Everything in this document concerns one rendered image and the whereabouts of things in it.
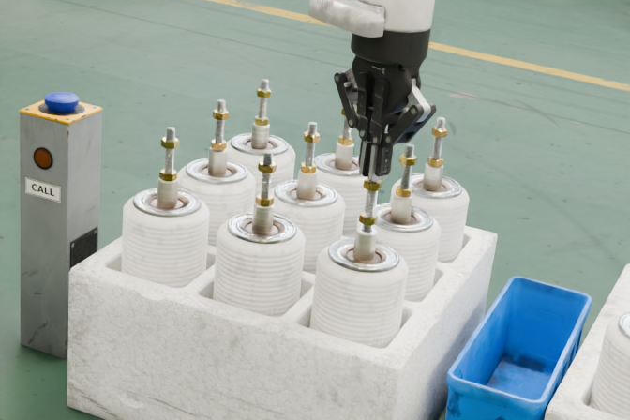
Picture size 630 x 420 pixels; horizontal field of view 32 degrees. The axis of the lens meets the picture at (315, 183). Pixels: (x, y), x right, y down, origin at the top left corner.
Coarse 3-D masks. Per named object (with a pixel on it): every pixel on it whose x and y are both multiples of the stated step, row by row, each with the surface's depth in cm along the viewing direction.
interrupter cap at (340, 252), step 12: (348, 240) 117; (336, 252) 114; (348, 252) 115; (384, 252) 115; (396, 252) 115; (348, 264) 111; (360, 264) 112; (372, 264) 112; (384, 264) 112; (396, 264) 113
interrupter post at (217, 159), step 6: (210, 150) 131; (216, 150) 131; (222, 150) 131; (210, 156) 131; (216, 156) 131; (222, 156) 131; (210, 162) 131; (216, 162) 131; (222, 162) 131; (210, 168) 131; (216, 168) 131; (222, 168) 131; (216, 174) 131; (222, 174) 132
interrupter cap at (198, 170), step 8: (200, 160) 135; (192, 168) 132; (200, 168) 133; (232, 168) 134; (240, 168) 134; (192, 176) 130; (200, 176) 130; (208, 176) 130; (216, 176) 131; (224, 176) 131; (232, 176) 131; (240, 176) 131; (224, 184) 129
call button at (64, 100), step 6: (48, 96) 128; (54, 96) 129; (60, 96) 129; (66, 96) 129; (72, 96) 129; (48, 102) 128; (54, 102) 127; (60, 102) 127; (66, 102) 127; (72, 102) 128; (78, 102) 129; (48, 108) 129; (54, 108) 128; (60, 108) 128; (66, 108) 128; (72, 108) 129
